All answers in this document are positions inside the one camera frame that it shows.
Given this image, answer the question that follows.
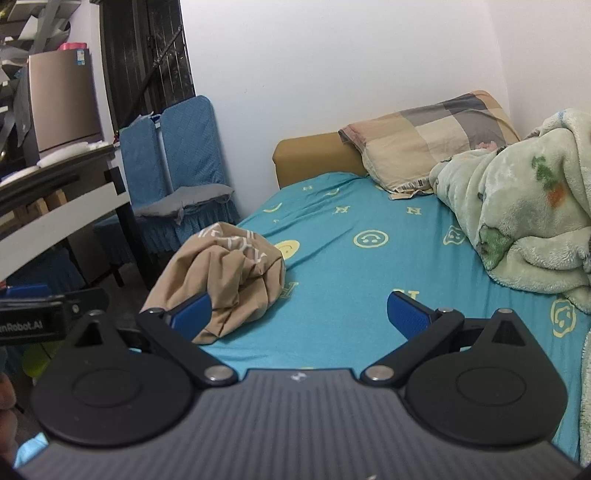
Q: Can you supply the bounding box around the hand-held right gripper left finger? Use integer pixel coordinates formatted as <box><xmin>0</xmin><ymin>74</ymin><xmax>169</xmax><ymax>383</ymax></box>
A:
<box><xmin>69</xmin><ymin>293</ymin><xmax>239</xmax><ymax>388</ymax></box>

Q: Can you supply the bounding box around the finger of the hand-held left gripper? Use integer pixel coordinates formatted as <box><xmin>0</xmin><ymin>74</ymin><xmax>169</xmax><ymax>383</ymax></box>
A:
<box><xmin>60</xmin><ymin>287</ymin><xmax>110</xmax><ymax>329</ymax></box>

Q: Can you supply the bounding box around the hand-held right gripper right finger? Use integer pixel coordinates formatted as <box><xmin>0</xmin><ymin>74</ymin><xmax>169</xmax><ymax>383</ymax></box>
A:
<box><xmin>360</xmin><ymin>291</ymin><xmax>533</xmax><ymax>388</ymax></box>

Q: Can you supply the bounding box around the tan t-shirt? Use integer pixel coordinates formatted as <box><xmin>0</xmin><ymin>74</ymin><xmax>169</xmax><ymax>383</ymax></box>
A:
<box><xmin>139</xmin><ymin>222</ymin><xmax>287</xmax><ymax>346</ymax></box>

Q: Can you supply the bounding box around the person's left hand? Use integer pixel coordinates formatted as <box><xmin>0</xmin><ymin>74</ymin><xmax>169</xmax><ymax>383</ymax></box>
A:
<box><xmin>0</xmin><ymin>373</ymin><xmax>20</xmax><ymax>462</ymax></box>

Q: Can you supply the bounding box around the yellow-green object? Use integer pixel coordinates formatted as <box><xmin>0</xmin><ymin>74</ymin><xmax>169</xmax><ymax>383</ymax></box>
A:
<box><xmin>21</xmin><ymin>344</ymin><xmax>51</xmax><ymax>378</ymax></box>

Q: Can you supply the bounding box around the blue quilted covered chair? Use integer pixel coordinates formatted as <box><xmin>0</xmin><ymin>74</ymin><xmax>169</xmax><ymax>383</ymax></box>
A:
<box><xmin>7</xmin><ymin>248</ymin><xmax>88</xmax><ymax>298</ymax></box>
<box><xmin>95</xmin><ymin>121</ymin><xmax>172</xmax><ymax>268</ymax></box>
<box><xmin>139</xmin><ymin>95</ymin><xmax>242</xmax><ymax>254</ymax></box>

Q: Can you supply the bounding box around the bed with teal printed sheet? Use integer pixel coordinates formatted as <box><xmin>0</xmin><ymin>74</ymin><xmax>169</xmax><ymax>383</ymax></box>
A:
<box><xmin>131</xmin><ymin>170</ymin><xmax>591</xmax><ymax>464</ymax></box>

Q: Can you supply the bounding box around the white and black table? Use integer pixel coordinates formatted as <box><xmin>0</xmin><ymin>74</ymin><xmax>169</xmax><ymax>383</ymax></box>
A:
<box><xmin>0</xmin><ymin>143</ymin><xmax>158</xmax><ymax>291</ymax></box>

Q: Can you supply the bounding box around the grey seat cushion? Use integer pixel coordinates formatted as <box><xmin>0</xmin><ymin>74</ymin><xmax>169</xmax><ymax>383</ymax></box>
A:
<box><xmin>137</xmin><ymin>184</ymin><xmax>233</xmax><ymax>225</ymax></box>

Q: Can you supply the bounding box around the white plate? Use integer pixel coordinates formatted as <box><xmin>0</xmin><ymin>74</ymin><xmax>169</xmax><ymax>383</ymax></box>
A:
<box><xmin>0</xmin><ymin>165</ymin><xmax>40</xmax><ymax>186</ymax></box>

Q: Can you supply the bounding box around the pale green fleece blanket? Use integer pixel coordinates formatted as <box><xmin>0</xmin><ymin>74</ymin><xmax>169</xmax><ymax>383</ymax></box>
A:
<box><xmin>429</xmin><ymin>108</ymin><xmax>591</xmax><ymax>367</ymax></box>

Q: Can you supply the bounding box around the checkered beige grey pillow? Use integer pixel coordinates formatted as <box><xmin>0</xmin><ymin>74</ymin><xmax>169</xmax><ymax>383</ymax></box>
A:
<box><xmin>338</xmin><ymin>91</ymin><xmax>522</xmax><ymax>200</ymax></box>

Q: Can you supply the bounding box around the tan padded headboard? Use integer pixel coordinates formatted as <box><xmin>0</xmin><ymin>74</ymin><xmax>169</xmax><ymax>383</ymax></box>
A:
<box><xmin>272</xmin><ymin>131</ymin><xmax>370</xmax><ymax>190</ymax></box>

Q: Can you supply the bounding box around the gold refrigerator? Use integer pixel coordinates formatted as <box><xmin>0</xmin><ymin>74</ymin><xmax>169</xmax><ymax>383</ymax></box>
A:
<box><xmin>28</xmin><ymin>47</ymin><xmax>105</xmax><ymax>157</ymax></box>

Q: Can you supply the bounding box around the dark window with grille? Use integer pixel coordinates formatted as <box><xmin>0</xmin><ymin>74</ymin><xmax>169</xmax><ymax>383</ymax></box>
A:
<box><xmin>99</xmin><ymin>0</ymin><xmax>197</xmax><ymax>134</ymax></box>

